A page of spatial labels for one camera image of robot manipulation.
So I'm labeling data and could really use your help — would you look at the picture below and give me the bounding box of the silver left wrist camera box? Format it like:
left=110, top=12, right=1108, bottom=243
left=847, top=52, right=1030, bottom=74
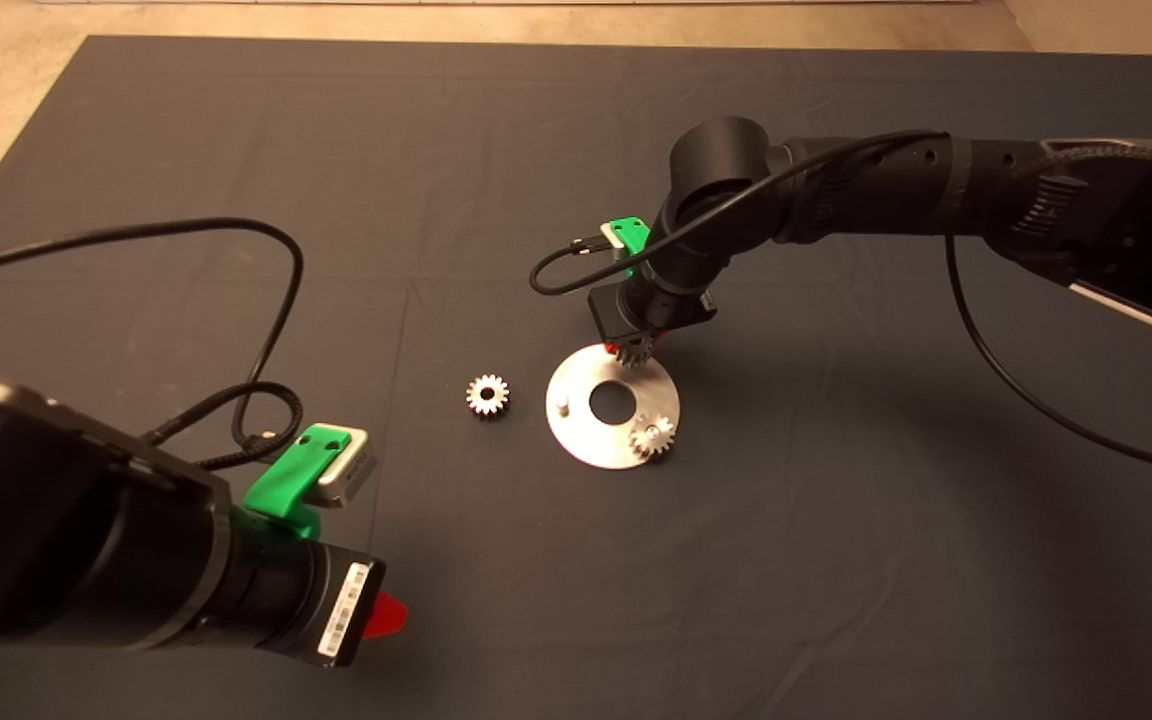
left=314, top=425, right=375, bottom=508

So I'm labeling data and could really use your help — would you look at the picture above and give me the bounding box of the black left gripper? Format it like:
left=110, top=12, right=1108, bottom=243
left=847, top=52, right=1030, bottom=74
left=294, top=540, right=407, bottom=666

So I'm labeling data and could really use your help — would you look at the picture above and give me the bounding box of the green left camera mount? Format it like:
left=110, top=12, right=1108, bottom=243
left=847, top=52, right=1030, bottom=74
left=242, top=421, right=352, bottom=536

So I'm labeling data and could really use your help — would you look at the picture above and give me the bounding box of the round metal carrier plate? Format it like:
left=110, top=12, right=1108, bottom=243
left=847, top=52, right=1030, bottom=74
left=546, top=340, right=682, bottom=471

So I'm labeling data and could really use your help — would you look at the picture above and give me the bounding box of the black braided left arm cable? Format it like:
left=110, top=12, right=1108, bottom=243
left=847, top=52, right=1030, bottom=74
left=141, top=381, right=307, bottom=471

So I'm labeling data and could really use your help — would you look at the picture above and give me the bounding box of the black camera cable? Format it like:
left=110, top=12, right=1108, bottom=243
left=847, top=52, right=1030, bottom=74
left=528, top=128, right=1152, bottom=483
left=0, top=217, right=307, bottom=451

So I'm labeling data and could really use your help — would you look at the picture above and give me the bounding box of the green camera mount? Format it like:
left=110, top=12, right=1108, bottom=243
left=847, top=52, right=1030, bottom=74
left=608, top=216, right=653, bottom=278
left=242, top=421, right=352, bottom=536

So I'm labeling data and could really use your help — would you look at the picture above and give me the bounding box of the black right camera cable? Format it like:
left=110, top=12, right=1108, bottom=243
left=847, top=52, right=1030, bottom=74
left=528, top=128, right=1152, bottom=483

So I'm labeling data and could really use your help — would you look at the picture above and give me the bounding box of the dark grey table cloth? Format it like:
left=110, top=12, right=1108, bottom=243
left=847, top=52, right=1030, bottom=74
left=0, top=37, right=1152, bottom=720

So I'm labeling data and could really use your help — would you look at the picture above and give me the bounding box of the black left camera cable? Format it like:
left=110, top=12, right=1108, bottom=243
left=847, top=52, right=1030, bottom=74
left=0, top=217, right=307, bottom=451

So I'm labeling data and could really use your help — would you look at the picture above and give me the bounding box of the green right camera mount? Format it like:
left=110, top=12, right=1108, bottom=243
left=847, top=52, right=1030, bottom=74
left=608, top=216, right=653, bottom=278

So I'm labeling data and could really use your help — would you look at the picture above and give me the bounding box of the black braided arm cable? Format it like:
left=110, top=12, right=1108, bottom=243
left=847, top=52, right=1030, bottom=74
left=1036, top=142, right=1152, bottom=201
left=141, top=381, right=307, bottom=471

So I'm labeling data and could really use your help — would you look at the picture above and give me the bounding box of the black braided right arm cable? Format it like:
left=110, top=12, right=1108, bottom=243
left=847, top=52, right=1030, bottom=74
left=1036, top=142, right=1152, bottom=201

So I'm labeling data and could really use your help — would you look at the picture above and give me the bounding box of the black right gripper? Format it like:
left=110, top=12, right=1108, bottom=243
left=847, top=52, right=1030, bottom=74
left=588, top=278, right=719, bottom=361

